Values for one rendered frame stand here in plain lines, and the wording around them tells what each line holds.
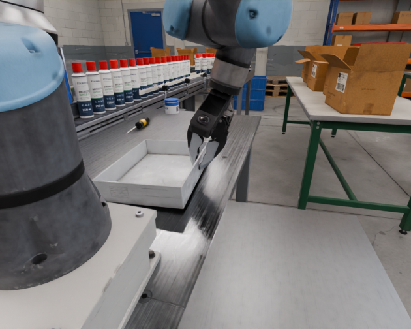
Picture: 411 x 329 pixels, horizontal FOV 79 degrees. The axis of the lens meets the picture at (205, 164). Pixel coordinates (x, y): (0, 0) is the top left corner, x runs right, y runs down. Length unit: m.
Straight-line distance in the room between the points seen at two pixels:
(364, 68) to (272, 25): 1.36
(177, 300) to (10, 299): 0.18
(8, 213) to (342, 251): 0.46
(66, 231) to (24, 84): 0.14
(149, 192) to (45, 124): 0.30
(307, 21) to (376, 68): 6.34
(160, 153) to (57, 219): 0.53
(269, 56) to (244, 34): 7.55
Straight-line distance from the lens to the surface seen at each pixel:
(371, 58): 1.69
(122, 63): 1.32
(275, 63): 7.91
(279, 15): 0.37
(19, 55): 0.26
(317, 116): 1.62
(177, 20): 0.45
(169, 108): 1.30
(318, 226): 0.53
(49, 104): 0.27
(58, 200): 0.29
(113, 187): 0.56
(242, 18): 0.35
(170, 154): 0.77
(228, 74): 0.53
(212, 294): 0.38
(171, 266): 0.42
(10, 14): 0.39
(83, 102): 1.09
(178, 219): 0.50
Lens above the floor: 1.13
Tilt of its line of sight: 25 degrees down
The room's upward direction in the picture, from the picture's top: straight up
